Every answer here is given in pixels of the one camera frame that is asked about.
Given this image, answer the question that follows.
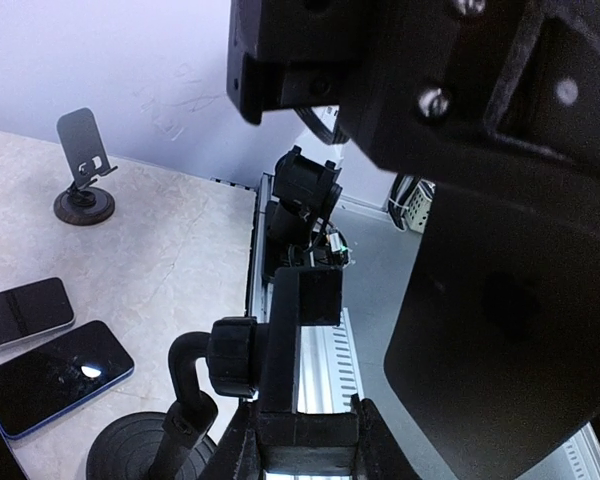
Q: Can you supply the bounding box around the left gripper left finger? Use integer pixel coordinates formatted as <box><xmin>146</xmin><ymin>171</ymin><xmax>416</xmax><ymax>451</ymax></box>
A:
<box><xmin>199</xmin><ymin>402</ymin><xmax>264</xmax><ymax>480</ymax></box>

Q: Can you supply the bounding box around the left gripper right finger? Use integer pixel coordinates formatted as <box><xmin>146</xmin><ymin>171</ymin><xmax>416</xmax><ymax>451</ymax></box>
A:
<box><xmin>351</xmin><ymin>394</ymin><xmax>420</xmax><ymax>480</ymax></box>

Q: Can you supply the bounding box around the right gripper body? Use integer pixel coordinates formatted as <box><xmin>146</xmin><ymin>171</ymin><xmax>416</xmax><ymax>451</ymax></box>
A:
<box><xmin>226</xmin><ymin>1</ymin><xmax>600</xmax><ymax>200</ymax></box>

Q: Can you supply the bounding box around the black pole phone stand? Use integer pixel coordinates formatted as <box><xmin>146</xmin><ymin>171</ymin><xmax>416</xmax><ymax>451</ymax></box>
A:
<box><xmin>86</xmin><ymin>267</ymin><xmax>359</xmax><ymax>479</ymax></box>

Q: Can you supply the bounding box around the blue-edged black smartphone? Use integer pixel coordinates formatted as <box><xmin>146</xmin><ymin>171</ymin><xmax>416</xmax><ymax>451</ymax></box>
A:
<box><xmin>0</xmin><ymin>320</ymin><xmax>135</xmax><ymax>440</ymax></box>

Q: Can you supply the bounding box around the silver-edged black smartphone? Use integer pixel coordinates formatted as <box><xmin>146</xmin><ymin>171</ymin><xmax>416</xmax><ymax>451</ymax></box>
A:
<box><xmin>0</xmin><ymin>277</ymin><xmax>75</xmax><ymax>350</ymax></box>

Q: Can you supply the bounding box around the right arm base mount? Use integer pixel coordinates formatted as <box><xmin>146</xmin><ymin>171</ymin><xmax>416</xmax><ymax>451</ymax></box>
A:
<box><xmin>263</xmin><ymin>145</ymin><xmax>350</xmax><ymax>280</ymax></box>

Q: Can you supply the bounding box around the round-base plate phone stand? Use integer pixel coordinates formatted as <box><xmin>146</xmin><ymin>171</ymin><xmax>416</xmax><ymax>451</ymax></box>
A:
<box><xmin>53</xmin><ymin>107</ymin><xmax>117</xmax><ymax>226</ymax></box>

